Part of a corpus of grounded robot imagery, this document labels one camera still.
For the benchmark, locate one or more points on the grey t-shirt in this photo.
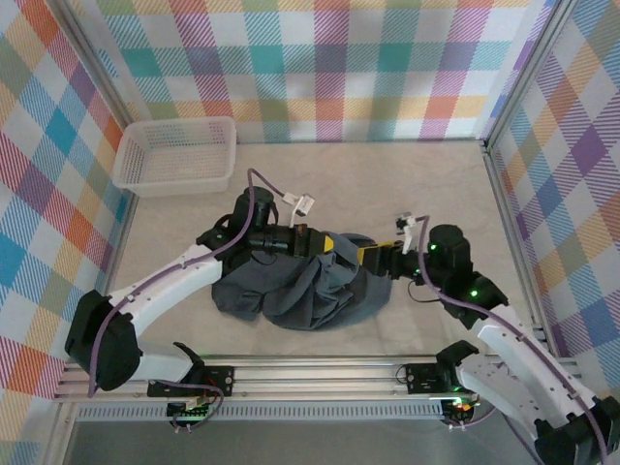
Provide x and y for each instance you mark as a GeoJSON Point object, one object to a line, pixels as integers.
{"type": "Point", "coordinates": [310, 300]}

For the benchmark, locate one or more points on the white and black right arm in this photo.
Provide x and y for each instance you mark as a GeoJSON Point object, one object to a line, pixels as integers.
{"type": "Point", "coordinates": [528, 368]}

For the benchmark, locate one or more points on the white perforated plastic basket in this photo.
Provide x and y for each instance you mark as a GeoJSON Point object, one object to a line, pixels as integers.
{"type": "Point", "coordinates": [174, 155]}

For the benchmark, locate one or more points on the circuit board with orange part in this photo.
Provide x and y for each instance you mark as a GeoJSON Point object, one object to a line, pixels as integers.
{"type": "Point", "coordinates": [460, 409]}

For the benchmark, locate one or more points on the circuit board with green lights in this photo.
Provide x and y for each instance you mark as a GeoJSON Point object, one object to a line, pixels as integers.
{"type": "Point", "coordinates": [191, 411]}

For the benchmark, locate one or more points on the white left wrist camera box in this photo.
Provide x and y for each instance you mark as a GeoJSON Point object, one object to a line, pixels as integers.
{"type": "Point", "coordinates": [302, 203]}

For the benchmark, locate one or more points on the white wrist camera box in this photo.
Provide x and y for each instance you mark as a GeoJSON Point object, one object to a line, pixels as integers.
{"type": "Point", "coordinates": [406, 222]}
{"type": "Point", "coordinates": [302, 203]}

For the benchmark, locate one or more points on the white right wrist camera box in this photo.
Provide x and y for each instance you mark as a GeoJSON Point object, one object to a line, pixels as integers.
{"type": "Point", "coordinates": [406, 222]}

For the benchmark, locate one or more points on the aluminium side rail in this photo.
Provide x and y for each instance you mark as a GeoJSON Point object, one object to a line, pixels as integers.
{"type": "Point", "coordinates": [511, 218]}
{"type": "Point", "coordinates": [110, 271]}

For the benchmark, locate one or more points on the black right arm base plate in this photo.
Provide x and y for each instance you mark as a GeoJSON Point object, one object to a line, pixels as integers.
{"type": "Point", "coordinates": [421, 380]}

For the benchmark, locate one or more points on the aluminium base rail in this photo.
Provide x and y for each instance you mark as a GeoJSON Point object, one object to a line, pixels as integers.
{"type": "Point", "coordinates": [315, 380]}

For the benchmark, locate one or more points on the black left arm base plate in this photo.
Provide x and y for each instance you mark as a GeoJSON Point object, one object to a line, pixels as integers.
{"type": "Point", "coordinates": [218, 378]}

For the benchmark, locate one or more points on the aluminium frame post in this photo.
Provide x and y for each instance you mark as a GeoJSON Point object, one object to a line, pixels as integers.
{"type": "Point", "coordinates": [526, 72]}
{"type": "Point", "coordinates": [99, 72]}

